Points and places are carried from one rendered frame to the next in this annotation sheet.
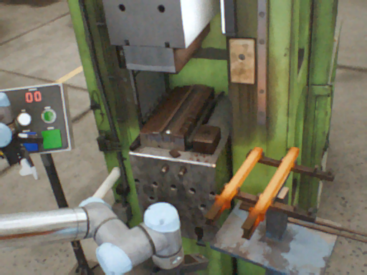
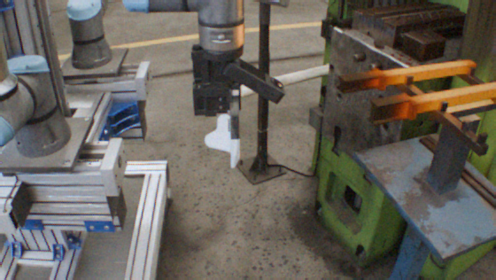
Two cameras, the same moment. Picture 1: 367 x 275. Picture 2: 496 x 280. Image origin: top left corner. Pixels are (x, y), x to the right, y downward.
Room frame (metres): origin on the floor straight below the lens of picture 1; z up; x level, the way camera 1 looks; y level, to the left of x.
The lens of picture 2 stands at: (0.22, -0.36, 1.40)
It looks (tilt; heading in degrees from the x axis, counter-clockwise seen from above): 35 degrees down; 37
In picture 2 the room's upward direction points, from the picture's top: straight up
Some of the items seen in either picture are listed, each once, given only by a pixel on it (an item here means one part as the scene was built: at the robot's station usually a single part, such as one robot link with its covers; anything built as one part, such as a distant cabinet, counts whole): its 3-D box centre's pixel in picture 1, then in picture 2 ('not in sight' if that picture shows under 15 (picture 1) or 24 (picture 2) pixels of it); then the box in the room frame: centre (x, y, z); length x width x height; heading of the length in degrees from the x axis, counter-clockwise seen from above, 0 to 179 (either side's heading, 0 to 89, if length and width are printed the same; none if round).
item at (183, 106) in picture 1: (183, 107); (420, 11); (1.68, -0.02, 0.99); 0.42 x 0.05 x 0.01; 156
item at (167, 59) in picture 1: (170, 37); not in sight; (1.69, 0.00, 1.32); 0.42 x 0.20 x 0.10; 156
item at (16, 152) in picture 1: (11, 146); not in sight; (1.40, 0.65, 1.07); 0.09 x 0.08 x 0.12; 130
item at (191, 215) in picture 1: (196, 161); (414, 89); (1.68, -0.05, 0.69); 0.56 x 0.38 x 0.45; 156
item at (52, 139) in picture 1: (52, 139); not in sight; (1.53, 0.54, 1.01); 0.07 x 0.05 x 0.07; 91
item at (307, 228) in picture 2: not in sight; (329, 233); (1.46, 0.11, 0.01); 0.58 x 0.39 x 0.01; 66
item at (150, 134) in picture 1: (179, 114); (414, 19); (1.69, 0.00, 0.96); 0.42 x 0.20 x 0.09; 156
